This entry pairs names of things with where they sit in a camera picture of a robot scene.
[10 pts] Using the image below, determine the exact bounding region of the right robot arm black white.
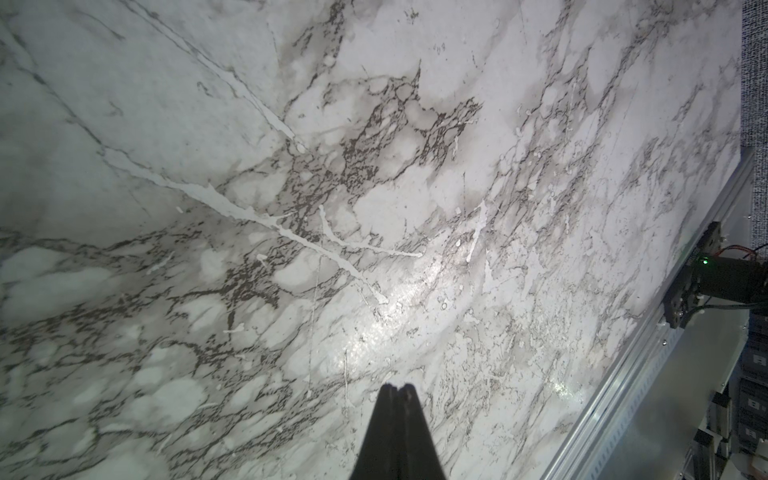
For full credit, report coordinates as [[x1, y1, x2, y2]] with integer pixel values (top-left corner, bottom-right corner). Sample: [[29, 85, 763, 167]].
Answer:
[[693, 256, 767, 304]]

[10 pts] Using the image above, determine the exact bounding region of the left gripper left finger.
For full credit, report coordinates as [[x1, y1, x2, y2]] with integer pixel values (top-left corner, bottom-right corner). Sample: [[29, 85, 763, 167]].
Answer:
[[350, 384, 398, 480]]

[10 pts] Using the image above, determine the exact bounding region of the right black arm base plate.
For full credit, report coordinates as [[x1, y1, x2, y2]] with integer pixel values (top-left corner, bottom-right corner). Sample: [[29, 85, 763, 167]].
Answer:
[[662, 221, 722, 329]]

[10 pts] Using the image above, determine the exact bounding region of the aluminium front rail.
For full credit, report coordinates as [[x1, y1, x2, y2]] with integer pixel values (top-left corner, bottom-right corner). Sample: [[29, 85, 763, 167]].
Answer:
[[544, 147, 755, 479]]

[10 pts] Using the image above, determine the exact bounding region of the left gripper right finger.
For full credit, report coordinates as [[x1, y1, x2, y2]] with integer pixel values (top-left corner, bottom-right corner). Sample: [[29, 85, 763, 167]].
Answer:
[[396, 384, 446, 480]]

